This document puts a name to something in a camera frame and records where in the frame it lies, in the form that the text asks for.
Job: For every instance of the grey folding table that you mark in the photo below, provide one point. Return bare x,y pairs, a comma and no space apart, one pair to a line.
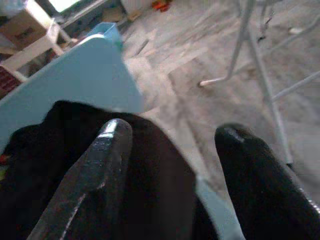
260,62

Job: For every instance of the yellow-green cloth item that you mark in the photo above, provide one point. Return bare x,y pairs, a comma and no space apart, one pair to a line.
1,175

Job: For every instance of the cardboard box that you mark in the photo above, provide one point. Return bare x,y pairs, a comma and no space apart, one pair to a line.
22,27

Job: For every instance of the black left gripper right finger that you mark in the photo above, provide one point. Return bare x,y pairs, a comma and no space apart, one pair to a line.
262,187

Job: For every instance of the black garment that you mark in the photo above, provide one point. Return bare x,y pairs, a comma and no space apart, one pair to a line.
37,150

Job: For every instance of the teal plastic bin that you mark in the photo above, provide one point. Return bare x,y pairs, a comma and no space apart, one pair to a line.
107,30

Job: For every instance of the small white floor object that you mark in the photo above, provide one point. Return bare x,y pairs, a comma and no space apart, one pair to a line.
296,30

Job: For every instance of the white shelf unit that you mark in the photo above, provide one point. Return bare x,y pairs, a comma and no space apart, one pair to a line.
37,50

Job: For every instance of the red toy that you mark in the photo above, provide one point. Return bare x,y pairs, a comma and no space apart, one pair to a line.
162,5

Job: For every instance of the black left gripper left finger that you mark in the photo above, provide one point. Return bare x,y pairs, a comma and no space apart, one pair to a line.
100,175

